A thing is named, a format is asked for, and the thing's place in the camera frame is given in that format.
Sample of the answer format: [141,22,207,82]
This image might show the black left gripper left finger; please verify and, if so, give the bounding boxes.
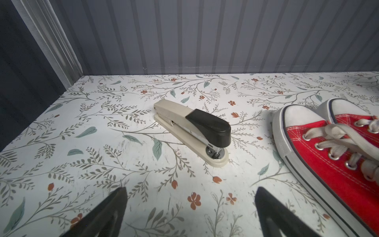
[61,187,128,237]

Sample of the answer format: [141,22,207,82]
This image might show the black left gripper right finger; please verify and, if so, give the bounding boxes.
[255,187,319,237]

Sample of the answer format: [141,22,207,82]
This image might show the red sneaker one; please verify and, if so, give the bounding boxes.
[316,98,379,146]
[272,105,379,237]

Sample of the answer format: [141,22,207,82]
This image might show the beige and black stapler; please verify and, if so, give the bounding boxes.
[154,99,232,168]

